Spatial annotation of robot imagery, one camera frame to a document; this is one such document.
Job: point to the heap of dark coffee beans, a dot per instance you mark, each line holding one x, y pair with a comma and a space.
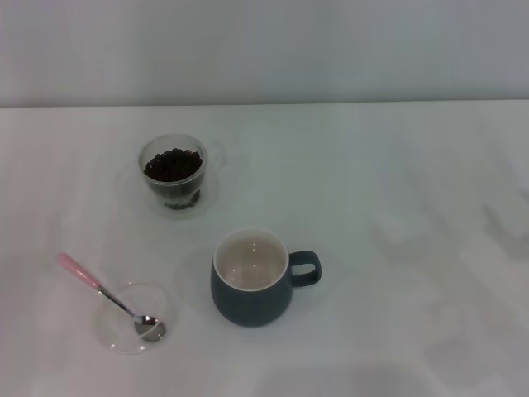
173, 163

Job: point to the clear glass saucer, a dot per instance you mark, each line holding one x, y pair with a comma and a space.
124, 345

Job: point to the dark teal ceramic mug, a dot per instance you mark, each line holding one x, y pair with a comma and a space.
248, 308

